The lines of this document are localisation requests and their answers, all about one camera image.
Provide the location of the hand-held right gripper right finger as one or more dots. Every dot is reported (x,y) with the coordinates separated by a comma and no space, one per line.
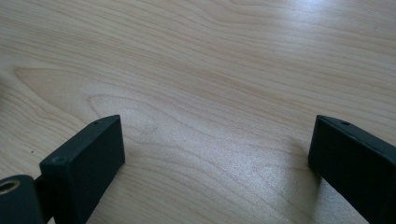
(358,161)

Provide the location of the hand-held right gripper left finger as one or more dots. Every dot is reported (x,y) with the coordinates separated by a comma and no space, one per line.
(84,165)

